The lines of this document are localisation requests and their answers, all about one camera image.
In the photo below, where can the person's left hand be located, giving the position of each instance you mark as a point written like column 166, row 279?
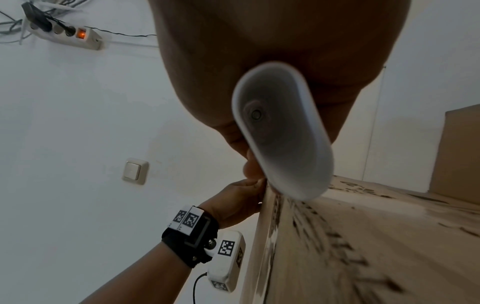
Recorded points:
column 232, row 204

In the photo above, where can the person's right hand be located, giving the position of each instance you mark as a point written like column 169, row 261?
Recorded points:
column 270, row 32

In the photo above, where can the white oval handheld device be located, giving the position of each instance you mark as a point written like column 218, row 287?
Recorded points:
column 285, row 133

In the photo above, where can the printed cardboard box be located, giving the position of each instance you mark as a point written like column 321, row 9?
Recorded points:
column 356, row 252

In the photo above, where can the person's left forearm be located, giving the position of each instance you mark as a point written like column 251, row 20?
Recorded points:
column 142, row 276

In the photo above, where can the white power strip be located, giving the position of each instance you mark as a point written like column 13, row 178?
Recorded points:
column 88, row 40

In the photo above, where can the plain brown cardboard panel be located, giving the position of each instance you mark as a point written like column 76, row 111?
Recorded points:
column 457, row 154

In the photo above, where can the black power adapter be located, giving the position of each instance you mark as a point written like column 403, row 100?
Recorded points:
column 35, row 16

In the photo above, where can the white wrist camera with markers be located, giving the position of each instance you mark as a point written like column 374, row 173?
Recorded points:
column 225, row 267

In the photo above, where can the white wall light switch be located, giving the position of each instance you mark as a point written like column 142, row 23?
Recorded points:
column 135, row 171

